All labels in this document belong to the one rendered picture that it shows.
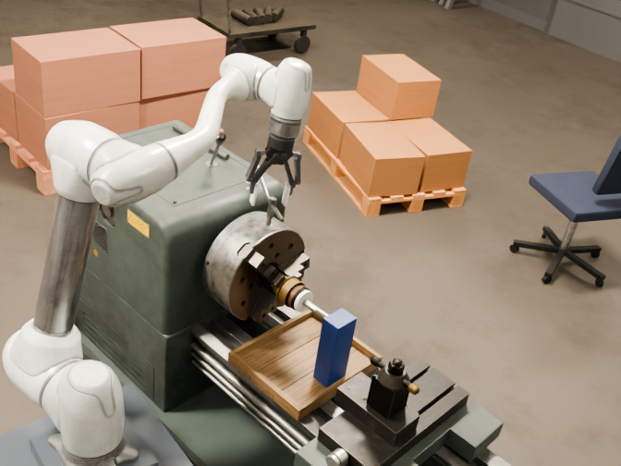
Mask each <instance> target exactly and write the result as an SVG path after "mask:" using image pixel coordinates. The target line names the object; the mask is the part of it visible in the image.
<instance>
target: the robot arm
mask: <svg viewBox="0 0 621 466"><path fill-rule="evenodd" d="M220 75H221V79H220V80H219V81H217V82H216V83H215V84H214V85H213V86H212V88H211V89H210V90H209V91H208V93H207V95H206V97H205V100H204V102H203V105H202V108H201V112H200V115H199V118H198V121H197V124H196V126H195V128H194V129H193V130H192V131H190V132H189V133H186V134H184V135H181V136H178V137H175V138H172V139H168V140H164V141H157V142H154V143H152V144H149V145H147V146H144V147H140V146H139V145H138V144H134V143H131V142H128V141H124V140H123V139H121V138H120V137H119V136H118V135H116V134H115V133H114V132H112V131H111V130H109V129H106V128H104V127H102V126H99V125H97V124H95V123H92V122H90V121H85V120H67V121H62V122H59V123H57V124H56V125H54V126H53V127H52V128H51V129H50V131H49V132H48V134H47V137H46V140H45V150H46V153H47V156H48V158H49V160H50V163H51V168H52V174H53V180H54V186H55V190H56V192H57V193H58V194H57V199H56V204H55V213H54V218H53V223H52V228H51V233H50V238H49V242H48V248H47V253H46V257H45V262H44V268H43V276H42V281H41V286H40V291H39V296H38V300H37V306H36V311H35V315H34V318H33V319H31V320H30V321H28V322H27V323H26V324H25V325H24V326H22V328H21V329H20V330H19V331H18V332H16V333H15V334H14V335H13V336H11V338H10V339H9V340H8V341H7V343H6V344H5V346H4V349H3V354H2V360H3V365H4V369H5V371H6V375H7V376H8V378H9V379H10V381H11V382H12V383H13V384H14V385H15V387H16V388H17V389H18V390H19V391H20V392H21V393H22V394H24V395H25V396H26V397H27V398H28V399H29V400H31V401H32V402H33V403H34V404H36V405H37V406H39V407H40V408H42V409H43V410H44V411H45V412H46V413H47V415H48V416H49V417H50V419H51V420H52V422H53V423H54V425H55V427H56V428H57V430H58V431H60V432H61V433H60V434H55V435H51V436H50V437H49V438H48V444H49V446H50V447H51V448H53V449H54V450H55V452H56V453H57V455H58V457H59V458H60V459H61V461H62V462H63V464H64V466H121V465H123V464H125V463H129V462H133V461H136V460H137V459H138V458H139V452H138V451H137V450H136V449H135V448H134V447H133V446H131V445H130V443H129V442H128V440H127V439H126V437H125V436H124V433H123V429H124V419H125V408H124V397H123V390H122V386H121V384H120V382H119V380H118V378H117V376H116V374H115V373H114V372H113V370H112V369H111V368H110V367H108V366H107V365H106V364H104V363H102V362H98V361H93V360H86V361H83V355H82V347H81V334H80V331H79V330H78V329H77V327H76V326H75V325H74V323H75V318H76V313H77V309H78V305H79V296H80V293H81V288H82V283H83V278H84V275H85V270H86V265H87V262H88V257H89V252H90V247H91V240H92V235H93V230H94V227H95V222H96V217H97V214H98V209H99V204H102V205H104V206H106V207H121V206H126V205H130V204H132V203H135V202H139V201H141V200H144V199H146V198H148V197H149V196H151V195H153V194H154V193H156V192H158V191H159V190H162V189H163V188H164V187H165V186H167V185H168V184H169V183H171V182H172V181H173V180H175V179H176V178H178V177H179V176H180V175H181V174H182V173H183V172H184V171H185V170H186V169H187V168H189V167H190V166H191V165H192V164H194V163H195V162H196V161H197V160H199V159H200V158H201V157H202V156H203V155H205V154H206V153H207V152H208V151H209V150H210V149H211V147H212V146H213V144H214V143H215V141H216V139H217V136H218V133H219V129H220V126H221V121H222V116H223V112H224V106H225V102H226V101H228V100H230V99H233V100H234V101H236V102H244V101H256V100H257V99H258V100H261V101H263V102H265V103H266V104H268V105H269V106H270V107H272V109H271V113H270V119H269V125H268V130H269V131H270V133H269V137H268V141H267V147H266V148H265V149H264V150H259V149H258V148H257V149H255V154H254V157H253V159H252V162H251V164H250V167H249V169H248V171H247V173H246V176H245V179H246V180H247V182H249V183H250V188H249V192H250V203H251V205H252V206H254V205H255V201H256V196H257V190H258V186H259V185H258V183H257V182H258V181H259V179H260V178H261V177H262V175H263V174H264V173H265V171H266V170H267V169H268V168H269V167H270V166H271V165H280V166H284V169H285V171H286V176H287V179H288V182H289V183H288V182H286V185H285V189H284V194H283V199H282V204H283V205H284V207H286V206H287V201H288V197H289V195H292V192H293V188H295V187H296V185H300V183H301V179H300V160H301V157H302V155H301V154H300V152H299V151H296V152H293V147H294V142H295V138H296V137H297V136H298V134H299V129H300V124H301V122H302V117H303V114H304V112H305V111H306V109H307V106H308V103H309V99H310V95H311V67H310V66H309V65H308V64H307V63H306V62H304V61H302V60H300V59H297V58H293V57H289V58H286V59H285V60H284V61H283V62H282V63H281V64H280V65H279V66H278V67H274V66H273V65H271V64H270V63H268V62H266V61H264V60H262V59H260V58H258V57H255V56H252V55H246V54H232V55H228V56H227V57H226V58H225V59H224V60H223V62H222V64H221V66H220ZM264 154H265V155H266V157H265V159H264V160H263V163H262V164H261V166H260V167H259V168H258V169H257V167H258V164H259V162H260V161H261V158H262V157H263V155H264ZM292 156H293V158H294V175H295V179H293V177H292V174H291V171H290V168H289V164H288V160H289V159H290V158H291V157H292ZM256 169H257V171H256ZM255 171H256V172H255Z"/></svg>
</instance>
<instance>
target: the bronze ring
mask: <svg viewBox="0 0 621 466"><path fill-rule="evenodd" d="M284 277H285V278H286V279H285V280H284V281H283V282H282V283H281V284H280V285H279V287H278V288H276V287H275V286H274V293H275V298H276V300H277V301H278V302H279V303H283V304H284V305H285V306H286V307H290V308H291V309H293V310H295V308H294V303H295V300H296V298H297V296H298V295H299V294H300V293H301V292H302V291H304V290H309V289H308V288H307V287H305V285H304V284H303V283H302V282H301V281H299V279H298V278H297V277H296V276H284ZM295 311H296V310H295Z"/></svg>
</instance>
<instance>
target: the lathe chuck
mask: <svg viewBox="0 0 621 466"><path fill-rule="evenodd" d="M266 220H267V217H266V216H261V217H257V218H254V219H252V220H250V221H249V222H247V223H245V224H244V225H242V226H241V227H239V228H238V229H237V230H236V231H234V232H233V233H232V234H231V235H230V237H229V238H228V239H227V240H226V241H225V243H224V244H223V246H222V247H221V249H220V250H219V252H218V253H217V255H216V257H215V259H214V261H213V266H212V269H211V273H210V279H209V286H210V291H211V294H212V296H213V298H214V300H215V301H216V302H218V303H219V304H220V305H221V306H223V307H224V308H225V309H226V310H228V311H229V312H230V313H232V314H233V315H234V316H236V318H238V319H240V320H245V321H246V320H247V318H248V316H249V313H250V309H251V307H252V305H253V302H254V301H255V298H256V296H257V293H258V291H259V287H258V285H257V281H262V282H265V283H266V284H267V285H270V286H271V287H274V286H273V285H272V284H270V283H269V282H268V281H266V280H265V279H264V278H262V277H261V276H259V274H258V273H257V272H256V271H255V270H254V269H253V268H252V267H251V266H250V264H249V263H248V262H247V261H246V260H245V259H244V258H243V257H241V256H240V258H239V257H238V253H239V252H240V251H241V250H242V249H243V247H244V246H245V245H246V244H247V245H248V244H250V246H251V248H252V249H253V250H255V251H256V252H257V253H258V254H260V255H261V256H263V257H264V258H265V259H266V260H267V261H268V262H269V264H271V263H277V264H281V263H283V262H284V261H286V260H288V259H289V258H291V257H293V256H294V255H296V254H298V253H299V252H301V251H303V250H305V245H304V241H303V239H302V237H301V236H300V235H299V233H298V232H296V231H295V230H293V229H292V228H290V227H288V226H287V225H285V224H284V223H282V222H280V221H279V220H277V219H276V218H272V221H271V223H272V224H273V225H274V226H273V227H267V226H265V225H264V224H263V222H266ZM217 298H219V299H220V300H221V301H222V302H223V303H224V305H225V306H224V305H222V304H221V303H220V301H219V300H218V299H217Z"/></svg>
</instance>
